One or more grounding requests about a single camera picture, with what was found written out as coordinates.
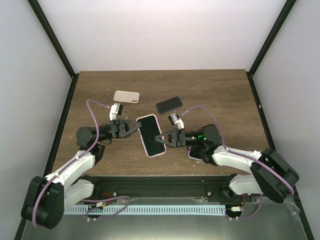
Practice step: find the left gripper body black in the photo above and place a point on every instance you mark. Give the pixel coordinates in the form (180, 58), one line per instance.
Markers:
(115, 129)

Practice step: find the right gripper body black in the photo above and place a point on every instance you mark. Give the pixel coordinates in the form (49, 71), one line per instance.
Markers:
(181, 138)

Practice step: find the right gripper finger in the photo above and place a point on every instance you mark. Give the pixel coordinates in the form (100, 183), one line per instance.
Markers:
(164, 135)
(166, 142)

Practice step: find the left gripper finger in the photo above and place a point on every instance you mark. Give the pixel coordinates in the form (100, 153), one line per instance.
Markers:
(129, 131)
(131, 122)

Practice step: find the pink phone case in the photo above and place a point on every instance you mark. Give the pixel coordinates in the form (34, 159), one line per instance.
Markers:
(151, 135)

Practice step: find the lavender phone case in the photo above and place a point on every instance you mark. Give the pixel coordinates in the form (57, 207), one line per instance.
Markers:
(192, 155)

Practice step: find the beige phone case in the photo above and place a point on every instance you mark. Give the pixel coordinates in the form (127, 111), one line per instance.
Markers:
(126, 96)

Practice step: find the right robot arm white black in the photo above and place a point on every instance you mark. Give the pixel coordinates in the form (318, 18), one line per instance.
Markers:
(267, 173)

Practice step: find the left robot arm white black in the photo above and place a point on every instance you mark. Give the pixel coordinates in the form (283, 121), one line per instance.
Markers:
(48, 197)

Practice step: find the black phone blue edge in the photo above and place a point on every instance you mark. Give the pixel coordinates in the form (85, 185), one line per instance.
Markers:
(169, 105)

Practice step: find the metal front plate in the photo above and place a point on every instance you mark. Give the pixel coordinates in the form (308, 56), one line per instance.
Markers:
(272, 222)

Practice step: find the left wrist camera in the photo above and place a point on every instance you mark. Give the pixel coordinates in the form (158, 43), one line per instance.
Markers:
(115, 110)

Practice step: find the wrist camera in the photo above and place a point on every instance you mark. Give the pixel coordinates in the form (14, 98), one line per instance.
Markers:
(115, 110)
(175, 119)

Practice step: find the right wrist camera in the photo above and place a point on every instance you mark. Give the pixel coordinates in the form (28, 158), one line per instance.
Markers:
(175, 119)

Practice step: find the black aluminium frame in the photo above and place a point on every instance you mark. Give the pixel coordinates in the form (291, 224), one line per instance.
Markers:
(141, 186)

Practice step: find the light blue slotted cable duct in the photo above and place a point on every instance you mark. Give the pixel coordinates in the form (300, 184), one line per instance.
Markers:
(202, 210)

